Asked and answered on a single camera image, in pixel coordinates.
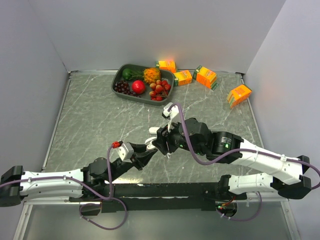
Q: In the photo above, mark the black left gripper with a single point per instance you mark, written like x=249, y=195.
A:
x=142, y=156

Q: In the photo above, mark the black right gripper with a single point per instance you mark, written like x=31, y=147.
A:
x=164, y=134

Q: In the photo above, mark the white square charging case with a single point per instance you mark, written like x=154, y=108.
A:
x=149, y=143

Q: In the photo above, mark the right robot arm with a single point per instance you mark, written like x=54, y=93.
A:
x=276, y=173

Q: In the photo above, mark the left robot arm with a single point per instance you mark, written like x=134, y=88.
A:
x=89, y=183

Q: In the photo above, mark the white oval charging case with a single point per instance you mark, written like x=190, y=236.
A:
x=153, y=130

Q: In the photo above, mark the red pomegranate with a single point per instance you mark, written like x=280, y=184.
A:
x=138, y=87

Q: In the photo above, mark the orange box middle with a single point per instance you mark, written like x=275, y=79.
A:
x=182, y=78

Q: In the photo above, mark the orange pineapple toy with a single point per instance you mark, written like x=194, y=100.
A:
x=151, y=75

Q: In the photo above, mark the dark purple grapes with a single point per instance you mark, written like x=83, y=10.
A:
x=125, y=88

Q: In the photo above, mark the orange sponge box near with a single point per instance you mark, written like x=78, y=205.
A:
x=205, y=76

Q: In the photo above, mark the orange box back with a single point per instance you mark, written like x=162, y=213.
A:
x=168, y=65

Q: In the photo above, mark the green pepper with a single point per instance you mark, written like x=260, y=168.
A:
x=127, y=74

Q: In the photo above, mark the orange striped sponge box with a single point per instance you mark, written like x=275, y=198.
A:
x=238, y=95

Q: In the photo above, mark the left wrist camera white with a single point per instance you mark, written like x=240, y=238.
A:
x=123, y=149

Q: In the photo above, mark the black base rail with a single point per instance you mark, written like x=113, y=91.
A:
x=173, y=196

